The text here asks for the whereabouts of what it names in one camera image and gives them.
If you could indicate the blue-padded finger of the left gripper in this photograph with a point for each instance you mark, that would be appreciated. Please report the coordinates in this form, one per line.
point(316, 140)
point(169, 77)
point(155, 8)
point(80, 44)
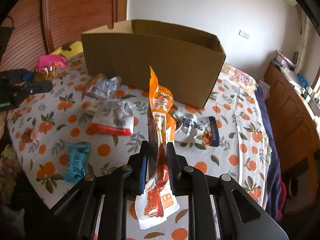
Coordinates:
point(16, 76)

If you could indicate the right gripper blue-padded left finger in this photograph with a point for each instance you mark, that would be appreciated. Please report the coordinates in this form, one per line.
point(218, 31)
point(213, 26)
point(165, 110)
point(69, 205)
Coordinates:
point(95, 207)

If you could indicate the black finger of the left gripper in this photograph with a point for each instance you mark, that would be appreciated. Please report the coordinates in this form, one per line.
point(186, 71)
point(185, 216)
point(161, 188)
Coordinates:
point(27, 89)

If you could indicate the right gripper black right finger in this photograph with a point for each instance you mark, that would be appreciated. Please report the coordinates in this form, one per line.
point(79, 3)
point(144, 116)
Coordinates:
point(219, 208)

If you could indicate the pink snack pack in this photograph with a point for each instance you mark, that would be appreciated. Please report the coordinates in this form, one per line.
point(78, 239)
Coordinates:
point(47, 66)

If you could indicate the orange chicken feet snack bag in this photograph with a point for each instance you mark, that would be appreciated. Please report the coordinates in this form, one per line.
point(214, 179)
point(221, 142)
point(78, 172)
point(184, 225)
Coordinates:
point(157, 202)

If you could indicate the silver duck gizzard snack bag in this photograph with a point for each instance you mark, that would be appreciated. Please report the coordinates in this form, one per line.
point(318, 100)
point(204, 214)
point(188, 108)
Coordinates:
point(199, 130)

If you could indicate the white red-label snack bag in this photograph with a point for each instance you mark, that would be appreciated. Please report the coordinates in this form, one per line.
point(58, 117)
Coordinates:
point(113, 117)

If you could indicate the dark blue blanket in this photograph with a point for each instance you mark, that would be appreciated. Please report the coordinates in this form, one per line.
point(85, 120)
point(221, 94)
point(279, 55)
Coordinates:
point(275, 188)

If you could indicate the blue small snack pack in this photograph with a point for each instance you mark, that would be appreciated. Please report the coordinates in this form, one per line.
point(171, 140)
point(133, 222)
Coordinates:
point(77, 160)

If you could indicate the yellow plush pillow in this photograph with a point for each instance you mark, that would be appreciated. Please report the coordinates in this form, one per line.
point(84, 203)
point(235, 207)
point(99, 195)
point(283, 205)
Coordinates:
point(69, 49)

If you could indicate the orange-print white bedsheet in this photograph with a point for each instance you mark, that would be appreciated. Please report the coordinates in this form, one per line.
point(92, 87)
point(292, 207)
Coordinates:
point(44, 124)

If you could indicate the wooden wardrobe door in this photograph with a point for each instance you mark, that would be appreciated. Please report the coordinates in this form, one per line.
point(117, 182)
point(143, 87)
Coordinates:
point(42, 26)

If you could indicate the silver blue crumpled snack pack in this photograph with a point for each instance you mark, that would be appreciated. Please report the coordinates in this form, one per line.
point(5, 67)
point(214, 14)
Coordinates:
point(101, 87)

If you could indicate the wooden sideboard cabinet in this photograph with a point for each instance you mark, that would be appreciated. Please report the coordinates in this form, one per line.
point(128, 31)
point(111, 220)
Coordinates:
point(294, 131)

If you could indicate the floral quilt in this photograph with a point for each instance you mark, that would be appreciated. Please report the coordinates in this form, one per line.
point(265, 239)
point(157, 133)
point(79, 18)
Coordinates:
point(241, 78)

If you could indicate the clutter on sideboard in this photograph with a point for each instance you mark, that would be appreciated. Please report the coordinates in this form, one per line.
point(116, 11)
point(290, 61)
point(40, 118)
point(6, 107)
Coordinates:
point(296, 80)

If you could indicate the brown cardboard box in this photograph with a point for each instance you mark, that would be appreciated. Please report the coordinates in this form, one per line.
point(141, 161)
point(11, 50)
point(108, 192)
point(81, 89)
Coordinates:
point(186, 61)

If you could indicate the white curtain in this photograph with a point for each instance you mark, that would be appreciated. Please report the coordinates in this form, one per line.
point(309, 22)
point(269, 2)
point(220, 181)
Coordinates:
point(306, 30)

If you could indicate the white wall switch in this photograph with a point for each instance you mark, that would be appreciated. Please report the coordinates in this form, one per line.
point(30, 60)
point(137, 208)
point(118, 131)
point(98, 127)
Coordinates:
point(243, 34)

